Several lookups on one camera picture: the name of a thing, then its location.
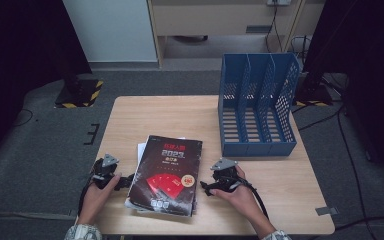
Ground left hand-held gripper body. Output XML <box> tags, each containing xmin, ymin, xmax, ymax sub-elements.
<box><xmin>90</xmin><ymin>153</ymin><xmax>121</xmax><ymax>191</ymax></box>

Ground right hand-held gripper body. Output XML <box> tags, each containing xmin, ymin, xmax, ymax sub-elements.
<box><xmin>209</xmin><ymin>158</ymin><xmax>244</xmax><ymax>194</ymax></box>

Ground white book with picture grid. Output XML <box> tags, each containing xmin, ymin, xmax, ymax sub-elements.
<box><xmin>136</xmin><ymin>135</ymin><xmax>187</xmax><ymax>165</ymax></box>

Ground black magazine with red fan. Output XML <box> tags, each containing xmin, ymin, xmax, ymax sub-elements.
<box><xmin>125</xmin><ymin>134</ymin><xmax>204</xmax><ymax>218</ymax></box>

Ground blue file rack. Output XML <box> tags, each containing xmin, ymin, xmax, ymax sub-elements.
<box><xmin>217</xmin><ymin>52</ymin><xmax>301</xmax><ymax>158</ymax></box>

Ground person's right hand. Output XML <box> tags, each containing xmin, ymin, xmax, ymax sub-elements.
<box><xmin>209</xmin><ymin>165</ymin><xmax>265</xmax><ymax>225</ymax></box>

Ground person's left hand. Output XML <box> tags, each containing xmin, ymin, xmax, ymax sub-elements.
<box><xmin>78</xmin><ymin>173</ymin><xmax>122</xmax><ymax>225</ymax></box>

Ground black stand base yellow stripes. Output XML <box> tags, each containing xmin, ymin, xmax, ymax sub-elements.
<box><xmin>54</xmin><ymin>78</ymin><xmax>104</xmax><ymax>109</ymax></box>
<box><xmin>294</xmin><ymin>82</ymin><xmax>334</xmax><ymax>108</ymax></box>

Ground white cabinet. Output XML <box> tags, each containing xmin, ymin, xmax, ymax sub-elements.
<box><xmin>62</xmin><ymin>0</ymin><xmax>159</xmax><ymax>64</ymax></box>

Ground beige desk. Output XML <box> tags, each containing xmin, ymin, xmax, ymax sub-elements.
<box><xmin>146</xmin><ymin>0</ymin><xmax>326</xmax><ymax>69</ymax></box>

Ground left hand-held gripper cable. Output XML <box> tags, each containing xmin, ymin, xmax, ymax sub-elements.
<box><xmin>77</xmin><ymin>173</ymin><xmax>97</xmax><ymax>215</ymax></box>

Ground hand-held gripper cable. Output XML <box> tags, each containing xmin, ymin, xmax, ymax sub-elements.
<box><xmin>77</xmin><ymin>173</ymin><xmax>97</xmax><ymax>215</ymax></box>
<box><xmin>238</xmin><ymin>176</ymin><xmax>270</xmax><ymax>220</ymax></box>

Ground right hand-held gripper cable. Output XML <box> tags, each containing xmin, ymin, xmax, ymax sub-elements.
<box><xmin>238</xmin><ymin>176</ymin><xmax>270</xmax><ymax>220</ymax></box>

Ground thin black floor cable loop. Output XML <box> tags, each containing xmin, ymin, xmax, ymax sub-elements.
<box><xmin>13</xmin><ymin>108</ymin><xmax>34</xmax><ymax>128</ymax></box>

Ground short black floor cable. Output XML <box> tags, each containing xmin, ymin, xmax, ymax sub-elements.
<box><xmin>296</xmin><ymin>109</ymin><xmax>343</xmax><ymax>132</ymax></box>

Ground long black floor cable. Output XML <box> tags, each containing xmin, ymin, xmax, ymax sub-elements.
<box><xmin>336</xmin><ymin>99</ymin><xmax>379</xmax><ymax>240</ymax></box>

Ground thick black floor cable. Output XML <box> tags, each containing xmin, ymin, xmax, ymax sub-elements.
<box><xmin>333</xmin><ymin>216</ymin><xmax>384</xmax><ymax>233</ymax></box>

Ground black coiled cable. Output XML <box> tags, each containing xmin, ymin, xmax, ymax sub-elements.
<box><xmin>290</xmin><ymin>35</ymin><xmax>312</xmax><ymax>62</ymax></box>

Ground black hanging cable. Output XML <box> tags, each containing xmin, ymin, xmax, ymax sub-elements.
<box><xmin>264</xmin><ymin>4</ymin><xmax>285</xmax><ymax>53</ymax></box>

